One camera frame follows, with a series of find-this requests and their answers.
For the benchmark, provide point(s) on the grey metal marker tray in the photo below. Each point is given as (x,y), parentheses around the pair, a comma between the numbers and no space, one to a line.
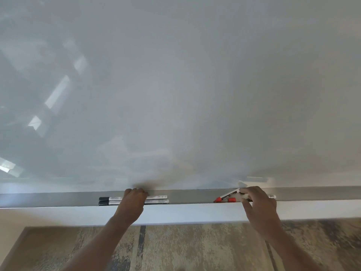
(191,196)

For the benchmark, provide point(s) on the red-capped white marker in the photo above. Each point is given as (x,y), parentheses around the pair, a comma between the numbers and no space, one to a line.
(231,200)
(227,195)

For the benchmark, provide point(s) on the person's left forearm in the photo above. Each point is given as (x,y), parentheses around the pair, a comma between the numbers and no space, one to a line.
(101,248)

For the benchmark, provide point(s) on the black-capped white marker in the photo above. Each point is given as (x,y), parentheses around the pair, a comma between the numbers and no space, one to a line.
(158,202)
(156,197)

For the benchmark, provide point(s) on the person's right forearm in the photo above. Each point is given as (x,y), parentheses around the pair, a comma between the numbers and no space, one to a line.
(284,251)

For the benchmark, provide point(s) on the person's left hand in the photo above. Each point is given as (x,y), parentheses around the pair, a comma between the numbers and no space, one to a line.
(130,207)

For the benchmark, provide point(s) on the glossy white whiteboard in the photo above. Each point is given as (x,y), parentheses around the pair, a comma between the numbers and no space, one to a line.
(180,90)

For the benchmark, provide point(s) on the person's right hand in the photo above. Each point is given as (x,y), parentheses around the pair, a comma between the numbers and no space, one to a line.
(261,211)

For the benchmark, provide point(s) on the person's left fingers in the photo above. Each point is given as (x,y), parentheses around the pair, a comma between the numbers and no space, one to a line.
(136,193)

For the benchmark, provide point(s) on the person's right thumb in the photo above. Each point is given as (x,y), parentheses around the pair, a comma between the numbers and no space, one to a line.
(246,209)

